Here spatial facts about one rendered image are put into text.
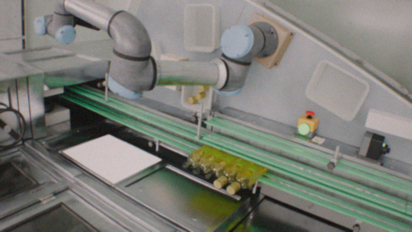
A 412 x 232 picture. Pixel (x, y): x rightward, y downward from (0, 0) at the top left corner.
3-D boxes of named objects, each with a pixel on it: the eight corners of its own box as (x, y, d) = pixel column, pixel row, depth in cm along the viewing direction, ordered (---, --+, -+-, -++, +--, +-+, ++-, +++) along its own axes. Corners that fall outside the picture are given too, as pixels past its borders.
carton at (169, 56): (167, 82, 179) (157, 84, 173) (170, 53, 173) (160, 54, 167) (184, 88, 173) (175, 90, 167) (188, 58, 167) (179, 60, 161)
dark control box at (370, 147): (361, 147, 127) (357, 154, 121) (366, 130, 125) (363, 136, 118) (380, 153, 123) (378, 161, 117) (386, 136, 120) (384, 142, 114)
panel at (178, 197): (109, 137, 184) (58, 156, 157) (109, 132, 182) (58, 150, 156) (249, 202, 138) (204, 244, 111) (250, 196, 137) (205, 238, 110)
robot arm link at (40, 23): (42, 39, 117) (32, 33, 121) (66, 34, 125) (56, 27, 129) (41, 20, 113) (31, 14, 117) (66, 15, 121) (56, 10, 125)
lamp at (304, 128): (298, 131, 134) (296, 133, 132) (300, 121, 133) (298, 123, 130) (308, 134, 132) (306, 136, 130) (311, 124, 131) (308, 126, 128)
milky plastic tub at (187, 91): (190, 102, 173) (180, 106, 166) (194, 60, 165) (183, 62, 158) (218, 111, 164) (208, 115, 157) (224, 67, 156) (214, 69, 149)
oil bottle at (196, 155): (213, 149, 155) (185, 165, 139) (214, 139, 154) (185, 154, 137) (223, 153, 153) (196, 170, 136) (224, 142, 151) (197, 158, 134)
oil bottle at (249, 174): (256, 166, 144) (232, 186, 127) (258, 155, 142) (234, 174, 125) (268, 171, 141) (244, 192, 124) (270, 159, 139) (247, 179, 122)
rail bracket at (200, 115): (204, 132, 155) (188, 140, 145) (208, 98, 149) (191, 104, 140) (209, 135, 154) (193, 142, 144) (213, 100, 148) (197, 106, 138)
